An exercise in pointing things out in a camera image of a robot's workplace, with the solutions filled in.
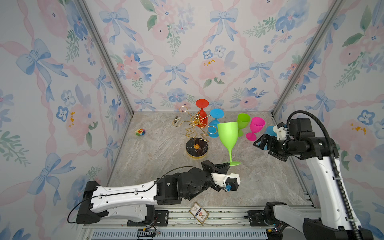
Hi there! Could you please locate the colourful small toy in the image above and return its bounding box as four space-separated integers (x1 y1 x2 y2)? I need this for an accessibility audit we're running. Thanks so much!
135 129 146 136

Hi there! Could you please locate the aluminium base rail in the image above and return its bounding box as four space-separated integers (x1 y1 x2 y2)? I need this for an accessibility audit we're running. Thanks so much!
80 205 337 240

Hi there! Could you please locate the diamond printed card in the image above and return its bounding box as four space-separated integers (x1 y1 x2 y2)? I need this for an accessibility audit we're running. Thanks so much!
189 202 210 224

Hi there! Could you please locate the gold wire glass rack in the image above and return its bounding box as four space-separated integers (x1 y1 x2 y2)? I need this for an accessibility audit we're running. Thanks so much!
172 106 209 159

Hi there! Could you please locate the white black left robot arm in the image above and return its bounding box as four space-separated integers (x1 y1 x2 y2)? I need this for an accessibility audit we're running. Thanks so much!
74 160 241 226

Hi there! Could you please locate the lime green wine glass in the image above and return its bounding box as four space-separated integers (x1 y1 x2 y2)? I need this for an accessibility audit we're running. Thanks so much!
237 113 251 138
218 122 241 167

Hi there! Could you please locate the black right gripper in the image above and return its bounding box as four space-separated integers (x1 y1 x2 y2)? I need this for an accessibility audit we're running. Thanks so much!
253 134 298 160

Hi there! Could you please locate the lime green back wine glass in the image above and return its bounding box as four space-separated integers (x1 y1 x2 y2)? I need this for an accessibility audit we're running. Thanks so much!
218 122 241 167

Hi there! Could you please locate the red wine glass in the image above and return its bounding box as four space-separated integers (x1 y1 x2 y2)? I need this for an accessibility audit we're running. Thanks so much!
196 99 209 128

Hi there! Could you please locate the corner aluminium post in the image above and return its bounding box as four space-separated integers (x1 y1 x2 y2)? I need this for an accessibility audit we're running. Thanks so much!
74 0 134 117
271 0 346 117

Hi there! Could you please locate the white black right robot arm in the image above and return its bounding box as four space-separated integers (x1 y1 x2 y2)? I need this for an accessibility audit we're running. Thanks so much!
253 113 374 240

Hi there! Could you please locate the left corner aluminium post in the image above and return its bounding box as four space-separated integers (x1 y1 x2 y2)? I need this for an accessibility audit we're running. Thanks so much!
74 0 134 117

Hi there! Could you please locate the magenta wine glass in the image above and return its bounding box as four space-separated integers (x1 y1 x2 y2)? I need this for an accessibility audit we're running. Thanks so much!
246 117 266 142

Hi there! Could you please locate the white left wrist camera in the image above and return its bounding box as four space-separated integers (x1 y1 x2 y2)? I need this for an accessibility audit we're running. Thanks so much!
224 173 241 192

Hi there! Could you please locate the right corner aluminium post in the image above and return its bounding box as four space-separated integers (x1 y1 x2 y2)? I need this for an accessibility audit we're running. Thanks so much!
271 0 346 117

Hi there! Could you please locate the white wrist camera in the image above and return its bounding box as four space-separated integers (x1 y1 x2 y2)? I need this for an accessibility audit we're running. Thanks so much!
224 173 241 192
273 123 289 141

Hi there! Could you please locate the light blue front wine glass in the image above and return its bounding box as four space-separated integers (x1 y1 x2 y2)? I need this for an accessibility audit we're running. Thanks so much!
266 126 277 137

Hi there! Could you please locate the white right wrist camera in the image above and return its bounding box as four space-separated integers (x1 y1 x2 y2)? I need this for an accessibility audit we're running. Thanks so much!
273 123 289 141

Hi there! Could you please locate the blue back wine glass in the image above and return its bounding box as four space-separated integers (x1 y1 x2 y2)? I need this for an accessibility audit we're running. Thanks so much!
207 109 225 138

